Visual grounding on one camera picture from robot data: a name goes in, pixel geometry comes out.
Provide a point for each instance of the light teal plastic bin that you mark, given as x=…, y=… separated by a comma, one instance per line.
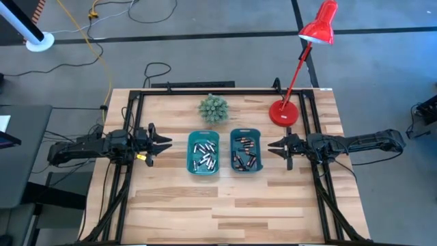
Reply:
x=203, y=171

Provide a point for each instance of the dark tablet device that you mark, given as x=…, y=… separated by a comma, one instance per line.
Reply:
x=8, y=140

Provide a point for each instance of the dark grey desk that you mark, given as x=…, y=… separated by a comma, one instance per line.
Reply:
x=24, y=164

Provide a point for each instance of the dark teal plastic bin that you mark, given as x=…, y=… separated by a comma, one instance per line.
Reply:
x=246, y=131

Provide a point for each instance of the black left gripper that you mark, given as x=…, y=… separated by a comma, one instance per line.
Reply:
x=140, y=143

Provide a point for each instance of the black bar behind table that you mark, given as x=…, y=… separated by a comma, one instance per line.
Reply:
x=191, y=84

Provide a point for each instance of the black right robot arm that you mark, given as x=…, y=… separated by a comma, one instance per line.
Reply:
x=358, y=143

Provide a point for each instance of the black metal table frame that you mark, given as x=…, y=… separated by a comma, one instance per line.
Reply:
x=222, y=92

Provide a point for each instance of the white round-base floor stand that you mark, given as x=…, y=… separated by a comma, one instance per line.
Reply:
x=40, y=42

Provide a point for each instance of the white paper sheet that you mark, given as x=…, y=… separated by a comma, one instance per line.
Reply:
x=3, y=123

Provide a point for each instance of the black equipment box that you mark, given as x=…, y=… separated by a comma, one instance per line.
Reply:
x=428, y=111

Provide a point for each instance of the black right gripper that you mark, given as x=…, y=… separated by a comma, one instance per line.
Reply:
x=299, y=146

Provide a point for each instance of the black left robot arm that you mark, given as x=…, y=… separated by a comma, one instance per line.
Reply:
x=85, y=147

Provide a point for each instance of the artificial green potted plant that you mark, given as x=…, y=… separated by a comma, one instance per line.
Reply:
x=213, y=108

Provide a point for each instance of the red desk lamp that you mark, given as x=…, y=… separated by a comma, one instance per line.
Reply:
x=283, y=114

